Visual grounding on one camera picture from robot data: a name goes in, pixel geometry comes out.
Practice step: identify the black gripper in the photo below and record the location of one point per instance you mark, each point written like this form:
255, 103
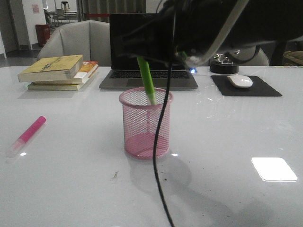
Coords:
182, 33

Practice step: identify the green highlighter pen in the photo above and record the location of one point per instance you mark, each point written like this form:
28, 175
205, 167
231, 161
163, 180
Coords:
147, 80

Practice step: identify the pink highlighter pen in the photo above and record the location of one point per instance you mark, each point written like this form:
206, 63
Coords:
25, 137

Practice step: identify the pink mesh pen holder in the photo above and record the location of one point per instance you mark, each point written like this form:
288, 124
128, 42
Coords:
140, 121

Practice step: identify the ferris wheel desk ornament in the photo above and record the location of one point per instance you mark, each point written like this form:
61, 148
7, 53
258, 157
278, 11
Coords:
221, 64

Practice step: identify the grey open laptop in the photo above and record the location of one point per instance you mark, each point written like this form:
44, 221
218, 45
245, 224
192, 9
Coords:
125, 73

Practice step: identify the white computer mouse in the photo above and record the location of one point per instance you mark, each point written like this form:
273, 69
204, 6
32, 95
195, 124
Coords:
240, 81

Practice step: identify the grey armchair right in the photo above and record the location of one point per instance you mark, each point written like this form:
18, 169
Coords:
260, 59

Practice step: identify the grey armchair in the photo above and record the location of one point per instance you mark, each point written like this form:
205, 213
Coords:
89, 38
260, 59

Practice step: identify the black mouse pad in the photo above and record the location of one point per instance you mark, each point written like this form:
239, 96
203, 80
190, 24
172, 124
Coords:
259, 87

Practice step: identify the grey armchair left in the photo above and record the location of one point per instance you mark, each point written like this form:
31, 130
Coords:
89, 38

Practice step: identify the orange white middle book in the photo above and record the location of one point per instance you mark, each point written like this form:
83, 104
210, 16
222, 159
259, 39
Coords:
83, 75

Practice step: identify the olive cushion seat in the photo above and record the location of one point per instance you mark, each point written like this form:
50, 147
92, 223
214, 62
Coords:
293, 58

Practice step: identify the yellow top book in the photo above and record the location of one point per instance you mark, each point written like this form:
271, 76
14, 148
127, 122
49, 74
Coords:
52, 68

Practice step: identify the red trash bin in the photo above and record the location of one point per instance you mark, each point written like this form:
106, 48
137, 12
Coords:
43, 34

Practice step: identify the pale bottom book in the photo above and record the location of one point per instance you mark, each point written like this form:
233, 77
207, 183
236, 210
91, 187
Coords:
62, 87

